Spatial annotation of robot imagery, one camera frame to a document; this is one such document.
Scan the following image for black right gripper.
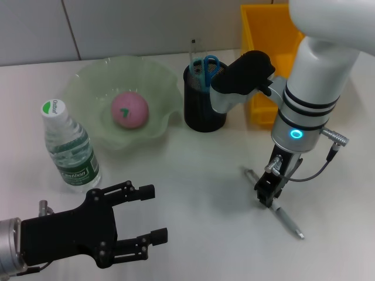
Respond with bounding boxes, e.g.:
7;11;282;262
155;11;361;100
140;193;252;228
254;145;304;208

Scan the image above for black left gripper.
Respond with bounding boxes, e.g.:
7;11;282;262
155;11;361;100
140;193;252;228
20;180;169;269

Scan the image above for silver pen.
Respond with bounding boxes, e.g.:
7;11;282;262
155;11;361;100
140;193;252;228
241;166;305;240

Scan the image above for clear water bottle green label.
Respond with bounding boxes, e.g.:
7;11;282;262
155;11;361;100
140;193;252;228
40;98;103;193

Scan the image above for pink toy peach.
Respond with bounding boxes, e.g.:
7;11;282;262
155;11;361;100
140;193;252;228
110;91;149;129

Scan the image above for blue scissors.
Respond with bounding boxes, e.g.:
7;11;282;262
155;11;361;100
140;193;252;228
190;54;220;118

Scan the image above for transparent plastic ruler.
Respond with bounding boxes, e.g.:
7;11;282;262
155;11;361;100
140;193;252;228
189;37;203;71

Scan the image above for black mesh pen holder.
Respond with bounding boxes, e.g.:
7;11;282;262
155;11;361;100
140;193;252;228
183;63;229;133

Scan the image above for green glass fruit plate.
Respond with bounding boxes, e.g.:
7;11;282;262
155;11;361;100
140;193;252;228
63;55;184;152

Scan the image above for yellow plastic bin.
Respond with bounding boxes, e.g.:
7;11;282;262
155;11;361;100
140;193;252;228
240;3;305;129

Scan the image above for right arm cable with plugs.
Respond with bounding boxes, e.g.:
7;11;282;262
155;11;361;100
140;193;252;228
264;127;348;183

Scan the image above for arm cable with plugs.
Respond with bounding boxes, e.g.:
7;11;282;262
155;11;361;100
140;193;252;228
264;127;348;183
16;200;56;277

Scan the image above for left arm cable with plugs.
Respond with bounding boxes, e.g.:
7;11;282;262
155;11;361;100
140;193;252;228
16;200;56;277

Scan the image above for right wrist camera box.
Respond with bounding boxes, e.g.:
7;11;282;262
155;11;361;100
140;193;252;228
210;50;287;114

